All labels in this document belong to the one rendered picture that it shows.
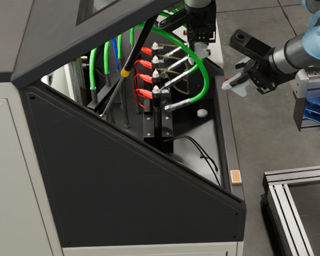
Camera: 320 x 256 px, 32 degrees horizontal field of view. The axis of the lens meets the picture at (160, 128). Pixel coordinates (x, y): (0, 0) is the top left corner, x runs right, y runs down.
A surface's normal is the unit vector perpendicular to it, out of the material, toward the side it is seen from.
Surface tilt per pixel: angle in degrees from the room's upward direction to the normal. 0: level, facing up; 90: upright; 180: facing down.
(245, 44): 19
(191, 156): 0
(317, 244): 0
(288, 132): 0
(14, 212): 90
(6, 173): 90
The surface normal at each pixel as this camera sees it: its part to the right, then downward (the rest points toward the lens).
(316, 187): -0.04, -0.73
